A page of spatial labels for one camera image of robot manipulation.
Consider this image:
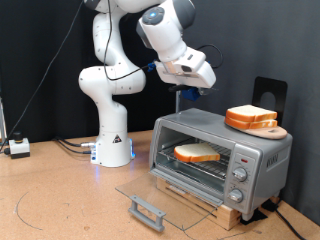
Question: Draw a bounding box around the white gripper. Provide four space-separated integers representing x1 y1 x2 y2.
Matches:
154 46 217 96

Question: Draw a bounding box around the white bread slice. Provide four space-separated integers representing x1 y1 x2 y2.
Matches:
173 142 221 164
225 104 278 123
224 116 279 130

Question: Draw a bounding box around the glass oven door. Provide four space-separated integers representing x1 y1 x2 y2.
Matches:
114 167 225 233

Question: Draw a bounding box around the silver oven knob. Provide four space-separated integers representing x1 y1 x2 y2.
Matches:
232 167 249 183
227 188 245 204

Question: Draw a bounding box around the silver toaster oven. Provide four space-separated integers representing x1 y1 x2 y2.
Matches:
148 107 294 223

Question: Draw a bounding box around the vertical aluminium pole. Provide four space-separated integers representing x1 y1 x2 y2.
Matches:
175 89 183 114

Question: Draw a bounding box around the round wooden cutting board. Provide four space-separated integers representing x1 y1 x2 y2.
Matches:
238 125 288 140

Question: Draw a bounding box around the wooden slatted crate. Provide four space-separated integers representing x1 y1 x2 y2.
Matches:
155 176 243 232

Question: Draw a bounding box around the black foam pad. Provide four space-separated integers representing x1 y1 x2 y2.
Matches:
240 209 269 226

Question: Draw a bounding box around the emergency stop button box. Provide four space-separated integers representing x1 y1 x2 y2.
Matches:
8 131 31 160

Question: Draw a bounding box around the wire oven rack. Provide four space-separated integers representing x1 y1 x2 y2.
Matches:
158 137 233 181

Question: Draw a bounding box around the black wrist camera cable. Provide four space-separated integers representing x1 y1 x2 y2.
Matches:
103 0 224 82

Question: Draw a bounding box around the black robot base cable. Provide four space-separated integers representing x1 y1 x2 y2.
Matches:
53 138 93 155
54 136 97 148

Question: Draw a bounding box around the long black hanging cable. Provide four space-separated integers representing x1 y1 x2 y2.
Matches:
0 0 84 151

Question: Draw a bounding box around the black oven power cable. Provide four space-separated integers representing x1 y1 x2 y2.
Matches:
274 208 306 240

